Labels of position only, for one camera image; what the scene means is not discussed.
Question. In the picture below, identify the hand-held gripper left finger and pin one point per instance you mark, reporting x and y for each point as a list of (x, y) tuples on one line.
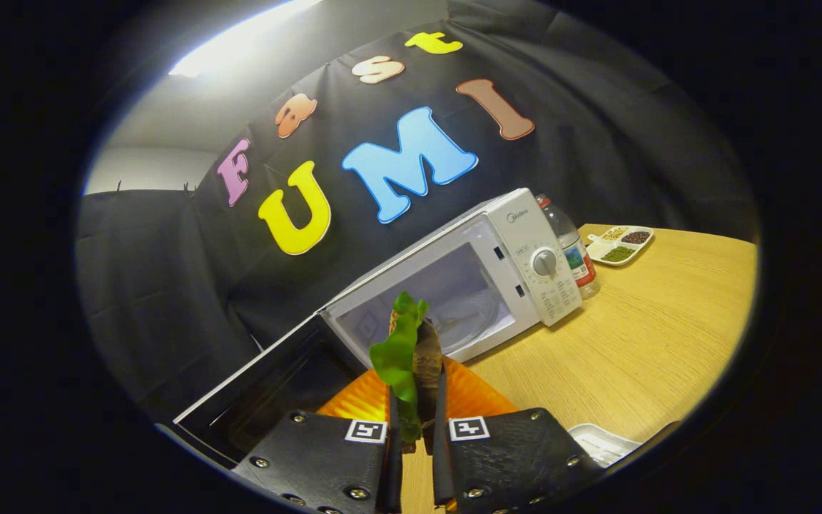
[(391, 457)]

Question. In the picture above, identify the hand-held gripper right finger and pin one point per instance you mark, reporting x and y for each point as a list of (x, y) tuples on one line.
[(441, 457)]

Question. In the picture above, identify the brown bread lettuce sandwich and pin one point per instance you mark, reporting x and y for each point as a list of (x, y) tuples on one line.
[(400, 357)]

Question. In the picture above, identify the white microwave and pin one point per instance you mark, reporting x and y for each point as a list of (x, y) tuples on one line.
[(525, 235)]

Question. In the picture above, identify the white rectangular dish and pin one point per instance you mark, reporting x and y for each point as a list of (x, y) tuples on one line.
[(600, 444)]

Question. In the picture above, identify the plastic bottle red label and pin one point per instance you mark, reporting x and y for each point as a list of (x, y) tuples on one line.
[(571, 246)]

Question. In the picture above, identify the white divided dish with beans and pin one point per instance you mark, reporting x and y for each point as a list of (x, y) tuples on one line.
[(621, 246)]

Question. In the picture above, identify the black backdrop cloth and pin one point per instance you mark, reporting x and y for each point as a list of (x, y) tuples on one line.
[(168, 285)]

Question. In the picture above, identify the large ceiling light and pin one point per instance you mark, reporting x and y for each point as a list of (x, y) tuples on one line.
[(240, 43)]

